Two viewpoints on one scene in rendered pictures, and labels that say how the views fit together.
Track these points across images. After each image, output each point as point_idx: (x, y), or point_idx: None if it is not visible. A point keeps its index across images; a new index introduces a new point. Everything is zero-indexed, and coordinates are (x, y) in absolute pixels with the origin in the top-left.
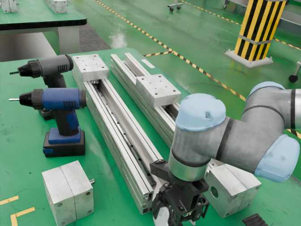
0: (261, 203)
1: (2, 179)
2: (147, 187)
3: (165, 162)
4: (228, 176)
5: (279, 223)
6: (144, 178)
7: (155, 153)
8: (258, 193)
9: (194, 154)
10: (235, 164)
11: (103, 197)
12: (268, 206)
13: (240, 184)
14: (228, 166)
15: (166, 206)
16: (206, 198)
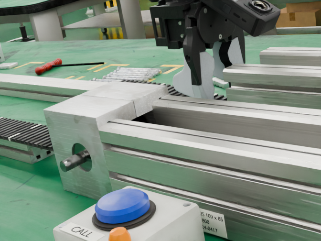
0: (31, 204)
1: None
2: (273, 50)
3: (246, 2)
4: (122, 93)
5: (4, 191)
6: (291, 51)
7: (314, 70)
8: (33, 217)
9: None
10: None
11: None
12: (15, 205)
13: (94, 93)
14: (121, 102)
15: (220, 45)
16: (155, 6)
